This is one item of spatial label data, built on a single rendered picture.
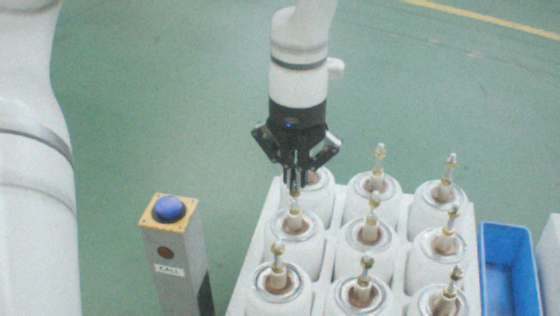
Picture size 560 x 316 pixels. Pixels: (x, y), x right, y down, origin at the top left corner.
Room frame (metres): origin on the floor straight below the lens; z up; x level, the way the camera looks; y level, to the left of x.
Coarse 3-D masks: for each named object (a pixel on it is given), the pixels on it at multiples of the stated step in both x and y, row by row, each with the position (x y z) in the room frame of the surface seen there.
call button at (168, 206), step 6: (162, 198) 0.56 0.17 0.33; (168, 198) 0.56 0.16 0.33; (174, 198) 0.56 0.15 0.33; (156, 204) 0.54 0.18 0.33; (162, 204) 0.54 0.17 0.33; (168, 204) 0.54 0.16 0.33; (174, 204) 0.54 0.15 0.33; (180, 204) 0.55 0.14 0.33; (156, 210) 0.53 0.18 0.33; (162, 210) 0.53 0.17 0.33; (168, 210) 0.53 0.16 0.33; (174, 210) 0.53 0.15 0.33; (180, 210) 0.54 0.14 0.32; (162, 216) 0.53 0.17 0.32; (168, 216) 0.53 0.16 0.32; (174, 216) 0.53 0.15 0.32
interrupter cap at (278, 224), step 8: (288, 208) 0.62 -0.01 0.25; (272, 216) 0.60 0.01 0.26; (280, 216) 0.60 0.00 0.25; (304, 216) 0.60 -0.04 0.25; (312, 216) 0.60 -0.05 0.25; (272, 224) 0.58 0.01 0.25; (280, 224) 0.58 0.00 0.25; (304, 224) 0.58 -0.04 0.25; (312, 224) 0.58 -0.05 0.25; (272, 232) 0.56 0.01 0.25; (280, 232) 0.56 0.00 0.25; (288, 232) 0.56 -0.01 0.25; (296, 232) 0.57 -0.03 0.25; (304, 232) 0.56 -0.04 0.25; (312, 232) 0.56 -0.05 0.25; (288, 240) 0.55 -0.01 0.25; (296, 240) 0.55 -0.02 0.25; (304, 240) 0.55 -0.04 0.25
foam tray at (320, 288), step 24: (336, 192) 0.74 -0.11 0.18; (264, 216) 0.67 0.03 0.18; (336, 216) 0.67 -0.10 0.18; (408, 216) 0.70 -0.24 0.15; (336, 240) 0.61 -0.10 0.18; (240, 288) 0.51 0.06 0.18; (312, 288) 0.51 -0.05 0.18; (240, 312) 0.46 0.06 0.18; (312, 312) 0.46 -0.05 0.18; (480, 312) 0.45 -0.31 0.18
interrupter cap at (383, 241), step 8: (352, 224) 0.58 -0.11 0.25; (360, 224) 0.58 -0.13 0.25; (384, 224) 0.58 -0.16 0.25; (352, 232) 0.56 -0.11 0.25; (360, 232) 0.56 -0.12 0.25; (384, 232) 0.56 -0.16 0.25; (392, 232) 0.56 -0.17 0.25; (352, 240) 0.55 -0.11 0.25; (360, 240) 0.55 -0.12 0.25; (376, 240) 0.55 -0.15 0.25; (384, 240) 0.54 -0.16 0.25; (392, 240) 0.54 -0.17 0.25; (360, 248) 0.53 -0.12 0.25; (368, 248) 0.53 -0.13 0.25; (376, 248) 0.53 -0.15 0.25; (384, 248) 0.53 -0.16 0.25
